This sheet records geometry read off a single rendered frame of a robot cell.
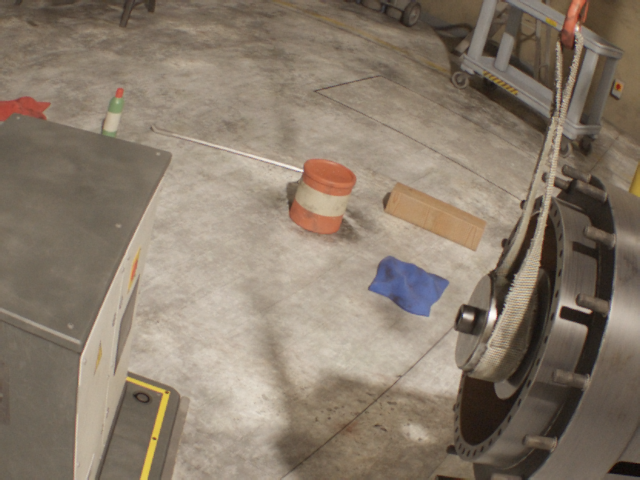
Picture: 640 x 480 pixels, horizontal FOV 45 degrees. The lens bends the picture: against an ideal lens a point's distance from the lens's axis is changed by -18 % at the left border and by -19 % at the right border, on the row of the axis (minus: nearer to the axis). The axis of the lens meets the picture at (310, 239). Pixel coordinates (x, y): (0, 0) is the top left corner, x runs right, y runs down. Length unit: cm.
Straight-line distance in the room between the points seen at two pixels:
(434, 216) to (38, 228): 250
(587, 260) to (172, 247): 195
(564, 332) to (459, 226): 244
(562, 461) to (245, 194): 241
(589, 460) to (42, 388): 72
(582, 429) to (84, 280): 66
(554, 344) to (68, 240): 64
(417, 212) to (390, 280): 54
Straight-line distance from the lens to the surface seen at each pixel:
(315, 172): 316
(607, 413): 106
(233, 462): 210
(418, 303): 295
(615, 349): 104
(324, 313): 277
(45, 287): 104
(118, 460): 156
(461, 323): 121
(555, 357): 106
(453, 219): 347
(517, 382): 120
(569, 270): 108
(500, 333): 116
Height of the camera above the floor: 143
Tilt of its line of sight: 27 degrees down
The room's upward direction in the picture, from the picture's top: 18 degrees clockwise
